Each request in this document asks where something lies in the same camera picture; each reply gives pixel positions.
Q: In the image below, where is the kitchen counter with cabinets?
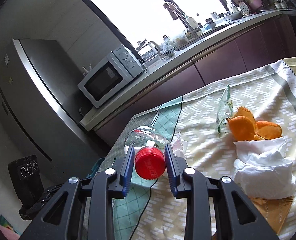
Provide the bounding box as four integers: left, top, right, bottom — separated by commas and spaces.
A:
81, 10, 296, 146

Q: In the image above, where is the clear bottle with red cap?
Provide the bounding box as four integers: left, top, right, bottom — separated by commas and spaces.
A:
124, 126, 170, 180

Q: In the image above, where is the white paper tissue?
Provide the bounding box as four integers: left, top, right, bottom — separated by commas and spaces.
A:
234, 137, 296, 199

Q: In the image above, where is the silver refrigerator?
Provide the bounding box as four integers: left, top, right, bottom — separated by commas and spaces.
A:
0, 39, 104, 183

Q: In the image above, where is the orange peel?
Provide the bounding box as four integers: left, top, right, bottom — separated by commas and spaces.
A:
228, 106, 283, 141

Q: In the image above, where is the clear green plastic wrapper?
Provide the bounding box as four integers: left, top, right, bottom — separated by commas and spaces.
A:
216, 85, 233, 134

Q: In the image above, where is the blue white ceramic bowl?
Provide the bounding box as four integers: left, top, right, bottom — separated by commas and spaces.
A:
164, 48, 175, 57

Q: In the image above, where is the patterned tablecloth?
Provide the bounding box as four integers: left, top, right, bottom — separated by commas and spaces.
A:
101, 57, 296, 239

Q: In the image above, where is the white microwave oven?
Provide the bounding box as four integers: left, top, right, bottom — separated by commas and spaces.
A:
78, 45, 143, 108

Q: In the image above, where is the blue trash bin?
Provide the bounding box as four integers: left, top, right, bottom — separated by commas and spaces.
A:
87, 158, 105, 178

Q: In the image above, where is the gold foil snack wrapper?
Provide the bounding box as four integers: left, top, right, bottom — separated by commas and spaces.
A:
249, 197, 293, 234

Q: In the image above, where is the kitchen faucet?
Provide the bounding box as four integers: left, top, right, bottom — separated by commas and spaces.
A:
163, 2, 198, 38

